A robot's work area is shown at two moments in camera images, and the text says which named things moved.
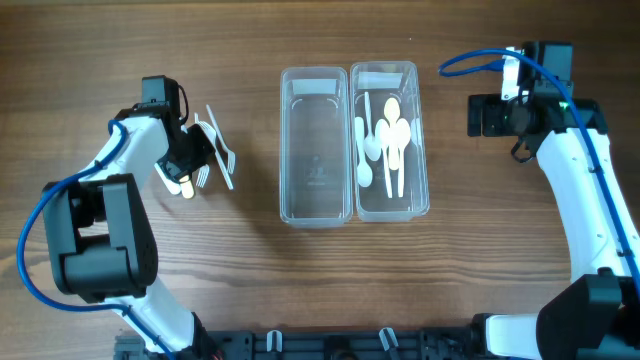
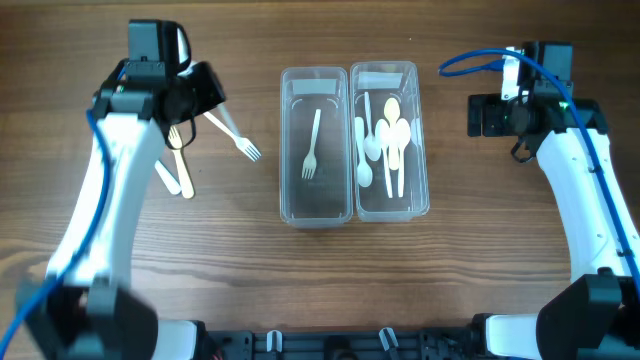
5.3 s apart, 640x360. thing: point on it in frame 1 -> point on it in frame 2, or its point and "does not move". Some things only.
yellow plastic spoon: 392,113 does not move
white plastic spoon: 403,133 does not move
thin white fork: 211,134 -> 242,143
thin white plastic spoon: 372,147 does not move
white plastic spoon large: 382,135 does not move
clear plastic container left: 316,150 does not move
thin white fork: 202,175 -> 310,162
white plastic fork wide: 173,187 does not move
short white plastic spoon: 364,173 does not move
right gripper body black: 498,115 does not move
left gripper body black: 189,153 -> 200,89
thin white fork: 229,154 -> 233,126
